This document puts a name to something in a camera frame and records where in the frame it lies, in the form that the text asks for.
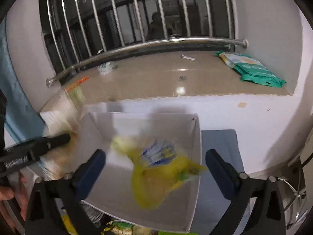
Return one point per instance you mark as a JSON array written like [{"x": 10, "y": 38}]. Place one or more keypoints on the white office chair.
[{"x": 292, "y": 184}]

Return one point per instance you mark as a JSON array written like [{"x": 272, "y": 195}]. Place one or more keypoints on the small white lighter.
[{"x": 187, "y": 58}]

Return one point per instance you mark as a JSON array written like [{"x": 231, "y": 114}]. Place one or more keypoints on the green garlic flavour snack bag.
[{"x": 118, "y": 227}]

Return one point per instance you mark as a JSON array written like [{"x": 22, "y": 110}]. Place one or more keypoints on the white storage box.
[{"x": 112, "y": 192}]

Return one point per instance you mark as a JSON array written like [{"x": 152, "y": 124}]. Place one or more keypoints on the green wet wipes pack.
[{"x": 250, "y": 69}]

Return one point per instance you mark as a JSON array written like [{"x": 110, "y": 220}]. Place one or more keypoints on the steel window guard rail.
[{"x": 81, "y": 34}]

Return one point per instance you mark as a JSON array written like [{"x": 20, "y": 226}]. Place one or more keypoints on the yellow chips bag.
[{"x": 160, "y": 167}]

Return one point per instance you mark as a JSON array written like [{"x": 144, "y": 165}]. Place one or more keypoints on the orange beaded tool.
[{"x": 76, "y": 84}]

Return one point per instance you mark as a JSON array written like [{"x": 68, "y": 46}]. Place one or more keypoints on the person's left hand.
[{"x": 21, "y": 194}]

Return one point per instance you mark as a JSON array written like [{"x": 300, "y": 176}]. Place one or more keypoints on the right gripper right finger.
[{"x": 267, "y": 216}]

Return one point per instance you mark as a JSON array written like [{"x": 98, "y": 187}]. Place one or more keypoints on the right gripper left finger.
[{"x": 43, "y": 216}]

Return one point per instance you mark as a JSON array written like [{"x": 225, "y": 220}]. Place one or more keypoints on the blue curtain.
[{"x": 22, "y": 122}]

